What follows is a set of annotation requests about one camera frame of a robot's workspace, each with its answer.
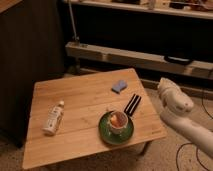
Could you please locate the black striped eraser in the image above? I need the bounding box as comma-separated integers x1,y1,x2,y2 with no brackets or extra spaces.
124,94,141,116

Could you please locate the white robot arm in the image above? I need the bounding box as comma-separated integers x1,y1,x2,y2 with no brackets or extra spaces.
157,77,213,159

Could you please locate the blue sponge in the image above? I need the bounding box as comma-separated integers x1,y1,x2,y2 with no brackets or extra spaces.
111,80,127,93

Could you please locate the cup with orange contents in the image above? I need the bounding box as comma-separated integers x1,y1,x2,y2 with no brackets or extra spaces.
108,111,128,134

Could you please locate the green saucer plate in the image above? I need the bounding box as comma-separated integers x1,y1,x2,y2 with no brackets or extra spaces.
98,112,134,145

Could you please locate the metal stand pole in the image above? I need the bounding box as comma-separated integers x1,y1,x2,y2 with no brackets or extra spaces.
68,0,79,45

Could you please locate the white plastic bottle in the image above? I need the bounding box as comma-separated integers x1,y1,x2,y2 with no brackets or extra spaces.
42,101,64,136

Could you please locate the long wooden shelf rail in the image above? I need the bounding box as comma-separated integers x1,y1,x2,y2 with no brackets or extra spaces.
65,42,213,80

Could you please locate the black handle on shelf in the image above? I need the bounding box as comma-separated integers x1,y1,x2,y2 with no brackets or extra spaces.
164,56,193,65

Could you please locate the black floor cable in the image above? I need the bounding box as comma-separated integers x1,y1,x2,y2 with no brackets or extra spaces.
175,142,213,171

